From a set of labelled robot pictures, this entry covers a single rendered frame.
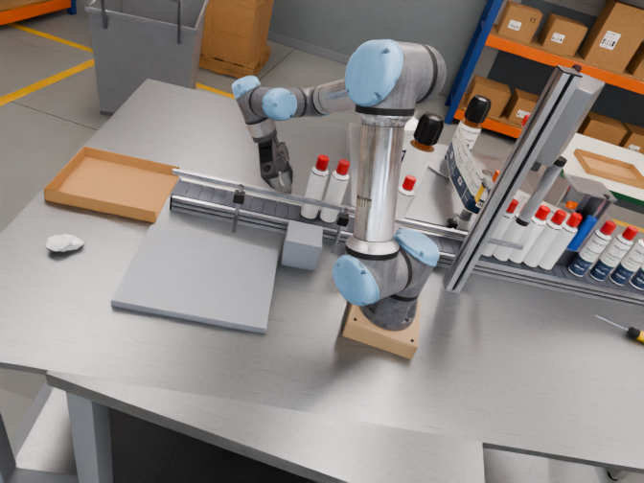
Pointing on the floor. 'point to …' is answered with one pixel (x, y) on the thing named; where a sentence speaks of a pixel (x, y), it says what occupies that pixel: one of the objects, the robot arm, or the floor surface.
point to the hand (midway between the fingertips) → (286, 195)
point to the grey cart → (144, 45)
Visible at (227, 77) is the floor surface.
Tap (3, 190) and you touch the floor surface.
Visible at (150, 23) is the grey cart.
